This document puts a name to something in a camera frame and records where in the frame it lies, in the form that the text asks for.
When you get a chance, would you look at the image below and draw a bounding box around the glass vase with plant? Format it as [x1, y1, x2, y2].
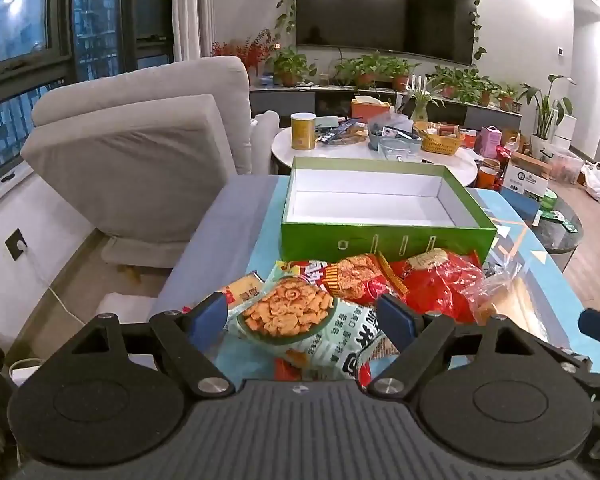
[402, 75, 443, 123]

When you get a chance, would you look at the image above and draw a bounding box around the tall plant in white pot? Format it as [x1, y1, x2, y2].
[517, 75, 578, 148]

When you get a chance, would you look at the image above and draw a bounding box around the red cookie snack bag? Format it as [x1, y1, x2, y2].
[387, 247, 486, 323]

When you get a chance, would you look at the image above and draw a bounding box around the white cable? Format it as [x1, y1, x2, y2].
[22, 247, 88, 326]

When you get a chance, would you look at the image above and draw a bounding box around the yellow wicker basket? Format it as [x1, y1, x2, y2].
[414, 121, 466, 154]

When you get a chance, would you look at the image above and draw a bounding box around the clear storage box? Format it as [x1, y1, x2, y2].
[547, 147, 584, 183]

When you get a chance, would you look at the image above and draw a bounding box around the potted green plant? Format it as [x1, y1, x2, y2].
[427, 65, 501, 106]
[272, 46, 318, 87]
[495, 85, 523, 112]
[332, 52, 421, 91]

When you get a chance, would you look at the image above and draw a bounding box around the red flower plant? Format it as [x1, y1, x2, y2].
[211, 30, 276, 68]

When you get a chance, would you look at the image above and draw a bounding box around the yellow orange snack packet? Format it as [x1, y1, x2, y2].
[215, 272, 266, 333]

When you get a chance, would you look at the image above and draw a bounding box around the green cardboard box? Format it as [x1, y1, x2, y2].
[280, 156, 498, 266]

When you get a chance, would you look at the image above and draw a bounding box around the hanging green vine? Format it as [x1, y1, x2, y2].
[275, 0, 311, 46]
[467, 0, 488, 63]

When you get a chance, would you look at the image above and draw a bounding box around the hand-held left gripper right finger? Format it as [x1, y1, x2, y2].
[369, 294, 536, 397]

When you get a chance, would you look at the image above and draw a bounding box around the dark framed window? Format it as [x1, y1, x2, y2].
[0, 0, 176, 201]

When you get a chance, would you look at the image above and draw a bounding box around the dark round table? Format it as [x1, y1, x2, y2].
[495, 187, 584, 271]

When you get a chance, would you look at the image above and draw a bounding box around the black wall outlet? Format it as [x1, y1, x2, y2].
[5, 228, 28, 261]

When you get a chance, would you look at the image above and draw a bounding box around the white curtain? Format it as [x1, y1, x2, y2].
[171, 0, 216, 63]

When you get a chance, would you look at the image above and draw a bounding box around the grey bowl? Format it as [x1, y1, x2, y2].
[367, 112, 413, 151]

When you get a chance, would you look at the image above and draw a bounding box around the white round table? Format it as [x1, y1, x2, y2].
[271, 125, 479, 188]

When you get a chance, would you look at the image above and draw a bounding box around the white cardboard box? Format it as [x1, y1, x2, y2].
[502, 152, 551, 201]

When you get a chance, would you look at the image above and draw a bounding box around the green white cracker packet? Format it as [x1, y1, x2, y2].
[225, 262, 406, 391]

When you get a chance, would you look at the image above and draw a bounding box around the orange tissue box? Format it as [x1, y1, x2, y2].
[350, 95, 392, 123]

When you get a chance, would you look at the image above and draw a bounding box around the grey armchair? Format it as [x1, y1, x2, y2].
[20, 56, 281, 268]

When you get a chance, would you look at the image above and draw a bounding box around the glass bowl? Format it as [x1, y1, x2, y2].
[377, 136, 423, 161]

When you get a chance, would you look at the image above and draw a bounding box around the white plastic bag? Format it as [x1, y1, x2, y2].
[580, 161, 600, 205]

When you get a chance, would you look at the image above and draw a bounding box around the red white snack packet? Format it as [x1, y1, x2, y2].
[279, 259, 342, 287]

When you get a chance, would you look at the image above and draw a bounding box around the dark television cabinet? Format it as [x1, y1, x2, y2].
[250, 82, 523, 131]

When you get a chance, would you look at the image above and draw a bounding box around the orange cup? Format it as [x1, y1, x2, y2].
[476, 159, 503, 191]

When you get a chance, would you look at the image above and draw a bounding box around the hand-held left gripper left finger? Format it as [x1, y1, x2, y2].
[70, 292, 231, 397]

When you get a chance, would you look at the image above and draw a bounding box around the orange red snack packet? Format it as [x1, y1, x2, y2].
[325, 254, 411, 306]

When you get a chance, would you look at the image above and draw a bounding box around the black wall television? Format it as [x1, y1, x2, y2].
[295, 0, 478, 67]

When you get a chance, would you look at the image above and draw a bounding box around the yellow can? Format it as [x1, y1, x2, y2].
[290, 112, 317, 151]

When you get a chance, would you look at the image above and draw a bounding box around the pink box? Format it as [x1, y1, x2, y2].
[477, 126, 503, 158]

